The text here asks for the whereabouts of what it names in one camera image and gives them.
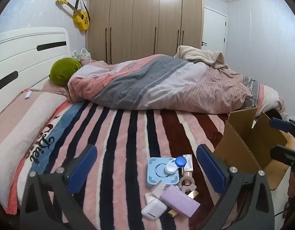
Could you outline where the yellow ukulele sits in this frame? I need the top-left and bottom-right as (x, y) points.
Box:
(57, 0), (91, 31)

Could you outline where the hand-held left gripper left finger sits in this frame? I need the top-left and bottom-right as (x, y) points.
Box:
(19, 144), (98, 230)

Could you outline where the white bed headboard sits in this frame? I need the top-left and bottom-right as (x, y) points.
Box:
(0, 27), (71, 121)

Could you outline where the wooden wardrobe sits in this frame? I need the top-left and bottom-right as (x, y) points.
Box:
(86, 0), (205, 65)

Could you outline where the white earbuds case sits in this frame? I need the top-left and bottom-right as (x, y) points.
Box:
(141, 198), (168, 220)

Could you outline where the beige fleece blanket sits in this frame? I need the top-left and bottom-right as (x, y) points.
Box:
(174, 45), (231, 71)

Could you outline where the clear pink cosmetic bottle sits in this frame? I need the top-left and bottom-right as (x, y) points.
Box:
(182, 154), (194, 178)

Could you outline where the white door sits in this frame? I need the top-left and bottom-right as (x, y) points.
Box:
(202, 7), (228, 53)

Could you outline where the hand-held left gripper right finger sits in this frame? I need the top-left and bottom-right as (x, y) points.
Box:
(196, 144), (275, 230)

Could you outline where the white and green bag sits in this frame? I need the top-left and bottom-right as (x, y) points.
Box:
(73, 48), (92, 62)

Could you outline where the light blue square device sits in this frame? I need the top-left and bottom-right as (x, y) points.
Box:
(147, 157), (180, 188)

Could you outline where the pale pink ring-shaped clip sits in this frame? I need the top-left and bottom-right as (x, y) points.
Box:
(178, 176), (195, 193)

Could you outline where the white and blue lens case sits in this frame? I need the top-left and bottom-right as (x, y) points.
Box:
(164, 156), (186, 174)

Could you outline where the brown cardboard box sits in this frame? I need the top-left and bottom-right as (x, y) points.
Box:
(213, 107), (295, 191)

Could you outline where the green round pillow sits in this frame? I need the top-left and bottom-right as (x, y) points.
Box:
(49, 57), (83, 86)

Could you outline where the striped plush blanket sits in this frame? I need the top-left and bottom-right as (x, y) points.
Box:
(8, 100), (230, 230)

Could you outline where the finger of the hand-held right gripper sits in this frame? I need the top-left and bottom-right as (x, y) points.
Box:
(269, 117), (295, 135)
(271, 144), (295, 166)

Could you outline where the pink and grey duvet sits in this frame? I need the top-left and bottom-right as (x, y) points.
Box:
(67, 54), (285, 116)

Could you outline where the long pink white pillow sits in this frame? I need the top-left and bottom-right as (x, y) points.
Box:
(0, 79), (69, 205)

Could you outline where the purple rectangular box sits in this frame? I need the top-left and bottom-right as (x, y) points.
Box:
(159, 184), (201, 218)

